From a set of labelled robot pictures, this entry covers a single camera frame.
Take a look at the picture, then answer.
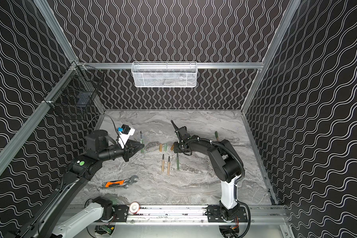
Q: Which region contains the white round knob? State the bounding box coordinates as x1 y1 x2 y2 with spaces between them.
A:
129 202 140 214

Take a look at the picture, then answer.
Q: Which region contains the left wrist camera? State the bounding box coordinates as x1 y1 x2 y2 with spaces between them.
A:
117 125 135 149

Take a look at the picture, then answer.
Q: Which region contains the orange adjustable wrench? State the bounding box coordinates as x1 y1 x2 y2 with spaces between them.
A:
97 175 139 191

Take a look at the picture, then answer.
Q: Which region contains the black wire mesh basket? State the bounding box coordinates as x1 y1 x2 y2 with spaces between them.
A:
46 63 104 121

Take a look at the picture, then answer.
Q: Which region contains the aluminium corner frame post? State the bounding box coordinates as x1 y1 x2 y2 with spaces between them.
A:
241 0 301 114

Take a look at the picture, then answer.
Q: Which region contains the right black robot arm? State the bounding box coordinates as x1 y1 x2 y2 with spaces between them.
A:
171 122 246 221

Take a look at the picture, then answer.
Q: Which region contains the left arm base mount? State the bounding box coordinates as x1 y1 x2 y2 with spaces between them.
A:
109 205 129 223

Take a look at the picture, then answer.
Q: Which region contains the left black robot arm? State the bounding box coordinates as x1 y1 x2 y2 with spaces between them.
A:
5 130 144 238

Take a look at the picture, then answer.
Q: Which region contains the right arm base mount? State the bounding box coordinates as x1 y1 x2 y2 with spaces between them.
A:
204 204 248 223

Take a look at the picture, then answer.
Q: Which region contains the aluminium front rail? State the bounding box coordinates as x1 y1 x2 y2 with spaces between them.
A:
93 205 287 226

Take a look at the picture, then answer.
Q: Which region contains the white wire mesh basket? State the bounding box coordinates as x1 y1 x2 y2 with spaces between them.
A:
131 61 198 88

